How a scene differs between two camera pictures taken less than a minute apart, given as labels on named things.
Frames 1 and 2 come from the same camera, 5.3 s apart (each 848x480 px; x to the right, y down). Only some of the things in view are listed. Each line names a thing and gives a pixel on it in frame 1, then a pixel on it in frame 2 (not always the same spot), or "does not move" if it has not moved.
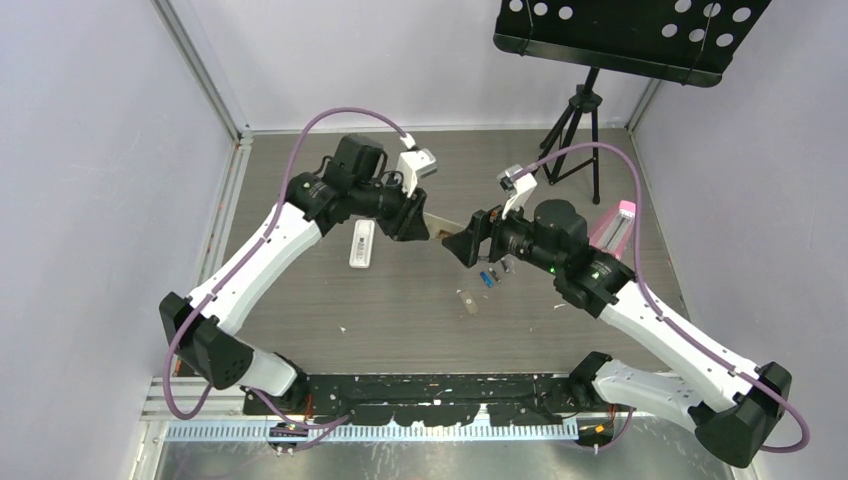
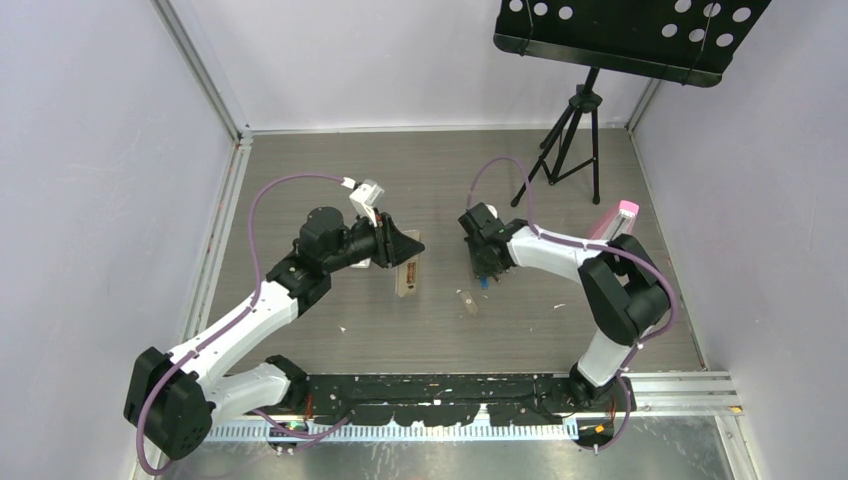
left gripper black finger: x=412 y=225 → x=394 y=246
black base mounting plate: x=420 y=400 does not move
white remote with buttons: x=439 y=227 → x=408 y=274
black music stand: x=692 y=42 does not move
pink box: x=613 y=234 does not move
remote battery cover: x=469 y=303 does not move
